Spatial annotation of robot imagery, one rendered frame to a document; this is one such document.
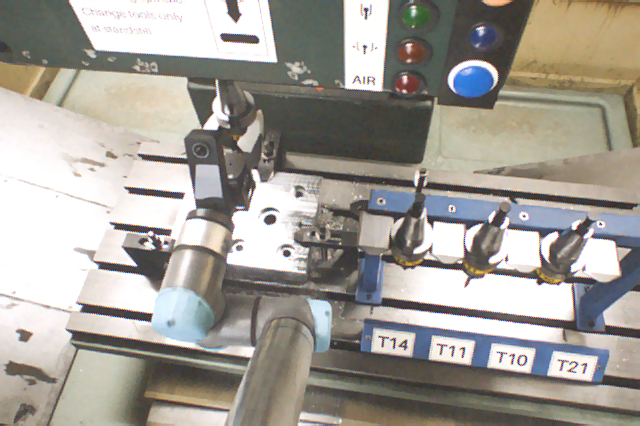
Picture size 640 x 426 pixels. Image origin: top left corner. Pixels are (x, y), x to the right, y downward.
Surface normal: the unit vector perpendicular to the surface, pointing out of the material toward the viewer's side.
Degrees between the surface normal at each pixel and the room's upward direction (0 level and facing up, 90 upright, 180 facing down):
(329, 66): 90
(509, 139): 0
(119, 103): 0
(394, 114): 90
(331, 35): 90
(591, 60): 90
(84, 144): 24
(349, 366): 0
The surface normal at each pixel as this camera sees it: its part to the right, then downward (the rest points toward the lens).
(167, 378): -0.17, -0.52
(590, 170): -0.47, -0.51
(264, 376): -0.06, -0.96
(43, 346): 0.36, -0.43
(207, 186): -0.13, 0.52
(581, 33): -0.15, 0.85
